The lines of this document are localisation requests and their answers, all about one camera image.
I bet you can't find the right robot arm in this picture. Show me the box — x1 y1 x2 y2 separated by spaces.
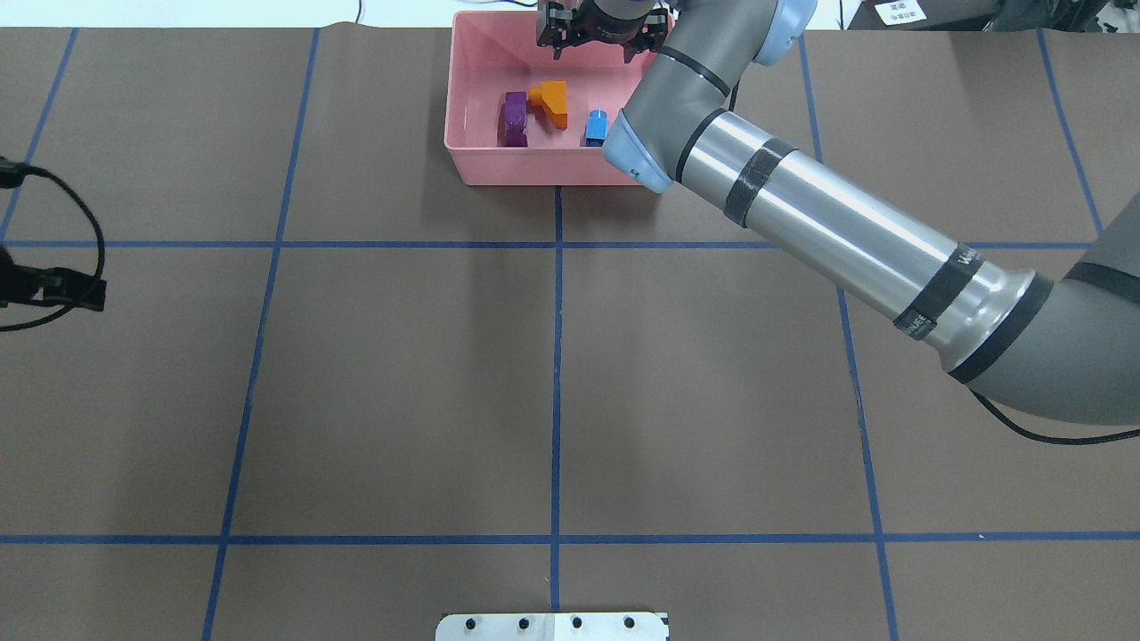
536 1 1139 425

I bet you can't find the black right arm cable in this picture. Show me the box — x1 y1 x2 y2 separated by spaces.
969 389 1140 446

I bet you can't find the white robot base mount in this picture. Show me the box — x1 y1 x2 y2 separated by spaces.
434 610 671 640

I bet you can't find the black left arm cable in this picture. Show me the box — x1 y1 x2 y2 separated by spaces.
0 157 107 334

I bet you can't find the purple sloped block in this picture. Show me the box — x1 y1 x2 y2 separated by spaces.
497 91 530 149

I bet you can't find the orange sloped block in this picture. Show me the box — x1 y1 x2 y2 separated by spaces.
526 80 569 131

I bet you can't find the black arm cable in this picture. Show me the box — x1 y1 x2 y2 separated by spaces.
969 389 1140 446
0 157 107 334

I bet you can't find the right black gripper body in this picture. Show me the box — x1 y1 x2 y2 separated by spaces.
536 1 673 62

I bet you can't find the small blue block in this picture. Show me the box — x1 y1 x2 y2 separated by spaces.
583 109 609 149

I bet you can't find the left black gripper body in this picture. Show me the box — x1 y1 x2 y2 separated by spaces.
1 248 107 313

